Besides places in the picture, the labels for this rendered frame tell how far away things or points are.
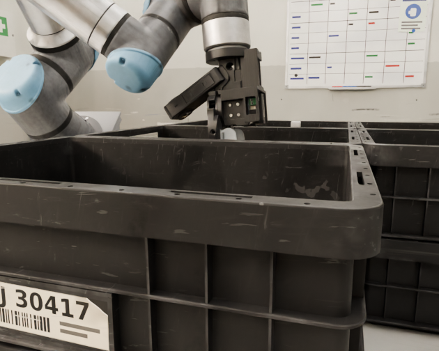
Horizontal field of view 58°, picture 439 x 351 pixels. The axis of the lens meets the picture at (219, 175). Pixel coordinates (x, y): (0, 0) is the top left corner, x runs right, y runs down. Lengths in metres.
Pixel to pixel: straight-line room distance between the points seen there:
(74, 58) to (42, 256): 0.74
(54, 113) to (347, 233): 0.83
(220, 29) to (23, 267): 0.45
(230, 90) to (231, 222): 0.43
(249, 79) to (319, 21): 3.31
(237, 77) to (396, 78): 3.30
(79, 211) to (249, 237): 0.10
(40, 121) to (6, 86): 0.09
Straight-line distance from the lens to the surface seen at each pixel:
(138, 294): 0.24
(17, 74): 0.94
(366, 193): 0.22
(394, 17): 3.94
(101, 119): 1.09
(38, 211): 0.25
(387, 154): 0.49
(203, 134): 0.82
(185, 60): 4.14
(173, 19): 0.68
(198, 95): 0.64
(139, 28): 0.64
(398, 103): 3.90
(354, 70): 3.86
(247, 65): 0.63
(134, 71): 0.61
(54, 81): 0.95
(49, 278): 0.27
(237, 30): 0.63
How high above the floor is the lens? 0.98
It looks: 10 degrees down
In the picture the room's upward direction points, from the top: straight up
